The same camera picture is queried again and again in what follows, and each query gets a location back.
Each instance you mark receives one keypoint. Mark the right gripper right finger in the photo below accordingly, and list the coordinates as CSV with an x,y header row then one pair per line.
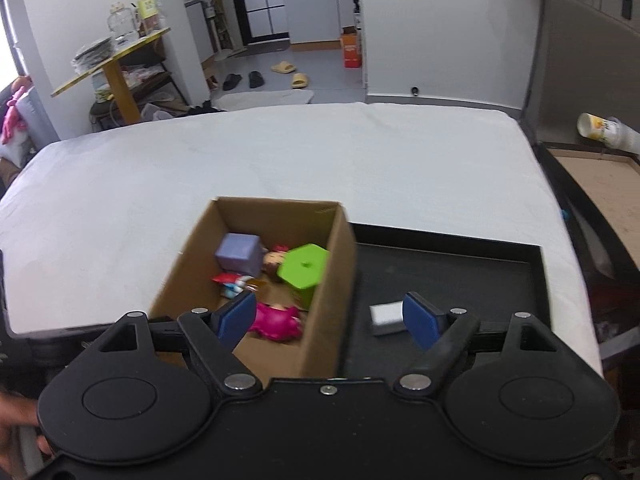
x,y
441,335

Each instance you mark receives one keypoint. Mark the yellow slipper right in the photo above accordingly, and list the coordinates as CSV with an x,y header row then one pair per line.
x,y
300,81

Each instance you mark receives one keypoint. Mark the orange carton box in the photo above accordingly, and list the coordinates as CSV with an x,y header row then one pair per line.
x,y
350,44

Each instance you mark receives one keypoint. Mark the black slipper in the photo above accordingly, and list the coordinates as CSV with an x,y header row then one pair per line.
x,y
231,82
255,79

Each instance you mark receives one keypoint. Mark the red crab figurine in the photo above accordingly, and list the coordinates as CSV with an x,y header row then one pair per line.
x,y
232,284

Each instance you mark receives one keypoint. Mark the black tray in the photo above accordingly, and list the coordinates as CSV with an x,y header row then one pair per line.
x,y
490,278

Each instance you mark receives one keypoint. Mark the black framed corkboard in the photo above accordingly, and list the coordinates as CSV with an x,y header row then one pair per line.
x,y
604,231

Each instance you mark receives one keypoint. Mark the white kitchen cabinet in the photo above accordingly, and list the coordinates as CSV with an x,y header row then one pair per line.
x,y
318,24

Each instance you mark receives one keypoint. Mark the person's left hand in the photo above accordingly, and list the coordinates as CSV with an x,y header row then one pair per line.
x,y
15,411

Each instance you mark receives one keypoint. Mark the pink plush toy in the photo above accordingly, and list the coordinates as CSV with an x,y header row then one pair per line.
x,y
13,121

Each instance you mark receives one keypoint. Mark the stack of plates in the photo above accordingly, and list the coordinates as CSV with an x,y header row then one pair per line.
x,y
92,55

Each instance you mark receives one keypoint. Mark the black slipper right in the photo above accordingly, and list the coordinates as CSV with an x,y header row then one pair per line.
x,y
255,79

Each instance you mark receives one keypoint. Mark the black slipper left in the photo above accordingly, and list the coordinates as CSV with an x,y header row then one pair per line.
x,y
231,82

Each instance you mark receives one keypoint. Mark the stacked paper cups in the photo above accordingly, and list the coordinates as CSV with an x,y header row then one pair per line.
x,y
610,131

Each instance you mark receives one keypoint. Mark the white standing fan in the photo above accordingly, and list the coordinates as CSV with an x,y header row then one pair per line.
x,y
219,29

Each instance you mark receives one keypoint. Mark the yellow slipper left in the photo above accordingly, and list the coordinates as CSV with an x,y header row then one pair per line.
x,y
284,68

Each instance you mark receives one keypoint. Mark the magenta dinosaur figurine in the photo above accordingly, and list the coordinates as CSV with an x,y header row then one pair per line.
x,y
277,323

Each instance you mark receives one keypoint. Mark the yellow slipper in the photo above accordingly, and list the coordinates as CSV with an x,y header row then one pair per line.
x,y
300,81
284,68

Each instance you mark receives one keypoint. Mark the yellow drink bottle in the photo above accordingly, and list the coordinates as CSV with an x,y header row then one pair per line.
x,y
147,9

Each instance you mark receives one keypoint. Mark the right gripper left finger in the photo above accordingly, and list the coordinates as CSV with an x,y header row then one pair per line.
x,y
212,336

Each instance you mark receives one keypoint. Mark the purple cube toy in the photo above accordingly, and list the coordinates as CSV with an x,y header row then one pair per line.
x,y
240,253

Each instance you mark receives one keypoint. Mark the clear glass jar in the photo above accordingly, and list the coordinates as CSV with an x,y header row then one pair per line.
x,y
122,25

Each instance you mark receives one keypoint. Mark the green house toy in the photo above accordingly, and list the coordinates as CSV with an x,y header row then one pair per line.
x,y
302,269

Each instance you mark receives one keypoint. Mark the brown cardboard box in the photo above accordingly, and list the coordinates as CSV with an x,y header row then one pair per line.
x,y
292,223

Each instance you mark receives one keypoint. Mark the yellow round side table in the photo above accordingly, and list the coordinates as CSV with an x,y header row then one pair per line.
x,y
115,77

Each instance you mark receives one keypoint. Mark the white charger adapter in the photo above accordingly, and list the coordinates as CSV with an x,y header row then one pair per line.
x,y
387,319

